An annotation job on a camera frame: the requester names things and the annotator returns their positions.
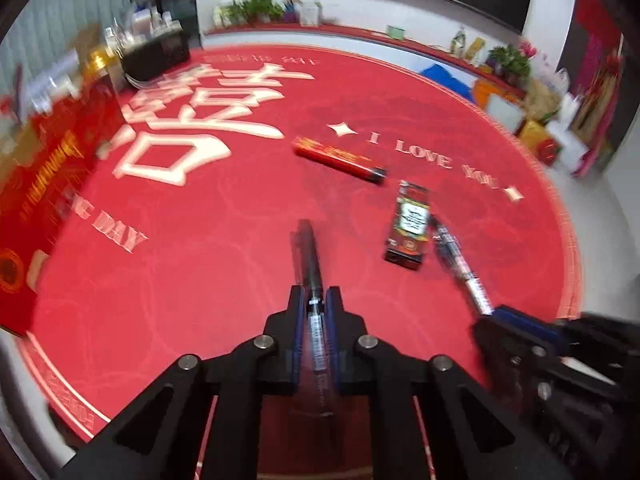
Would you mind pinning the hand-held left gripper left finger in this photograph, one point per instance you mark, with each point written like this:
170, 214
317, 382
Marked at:
299, 340

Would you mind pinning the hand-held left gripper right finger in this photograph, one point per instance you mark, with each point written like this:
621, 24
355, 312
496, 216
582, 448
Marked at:
332, 340

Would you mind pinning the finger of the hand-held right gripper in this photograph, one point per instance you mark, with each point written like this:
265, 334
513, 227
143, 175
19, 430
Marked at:
530, 327
505, 355

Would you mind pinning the clear gel pen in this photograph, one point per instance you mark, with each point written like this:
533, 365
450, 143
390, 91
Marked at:
310, 260

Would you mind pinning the black and silver pen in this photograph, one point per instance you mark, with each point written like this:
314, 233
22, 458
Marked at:
457, 265

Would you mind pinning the red cardboard box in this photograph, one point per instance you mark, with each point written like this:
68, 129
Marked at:
40, 185

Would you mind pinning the round red printed mat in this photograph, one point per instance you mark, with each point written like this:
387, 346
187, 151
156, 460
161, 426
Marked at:
200, 260

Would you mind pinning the dark printed small box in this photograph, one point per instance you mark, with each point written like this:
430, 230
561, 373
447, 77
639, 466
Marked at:
407, 225

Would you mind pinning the red lighter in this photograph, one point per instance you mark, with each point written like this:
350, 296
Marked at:
335, 156

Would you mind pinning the red and gold gift box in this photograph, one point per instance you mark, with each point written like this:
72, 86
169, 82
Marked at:
540, 142

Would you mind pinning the brown paper bag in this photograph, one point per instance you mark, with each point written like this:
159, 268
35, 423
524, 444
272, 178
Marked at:
542, 100

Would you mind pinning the orange box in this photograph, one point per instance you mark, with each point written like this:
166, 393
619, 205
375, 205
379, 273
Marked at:
497, 95

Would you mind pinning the white plastic bag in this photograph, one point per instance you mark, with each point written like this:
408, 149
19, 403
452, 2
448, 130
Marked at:
555, 75

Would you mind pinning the blue bag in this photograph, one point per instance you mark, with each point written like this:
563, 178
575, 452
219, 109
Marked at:
447, 82

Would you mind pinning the potted plant with pink flowers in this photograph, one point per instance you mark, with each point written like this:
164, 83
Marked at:
510, 62

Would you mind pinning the yellow snack packet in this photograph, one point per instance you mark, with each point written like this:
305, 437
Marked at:
476, 50

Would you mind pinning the green small box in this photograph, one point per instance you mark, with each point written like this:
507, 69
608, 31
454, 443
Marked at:
396, 32

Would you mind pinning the black radio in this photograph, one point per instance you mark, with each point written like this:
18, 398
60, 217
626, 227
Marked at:
157, 57

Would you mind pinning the white small box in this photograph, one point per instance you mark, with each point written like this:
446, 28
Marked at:
311, 14

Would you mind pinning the green leafy plant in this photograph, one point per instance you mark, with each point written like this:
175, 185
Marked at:
250, 10

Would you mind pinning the red wall decoration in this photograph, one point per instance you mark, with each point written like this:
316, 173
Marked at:
600, 12

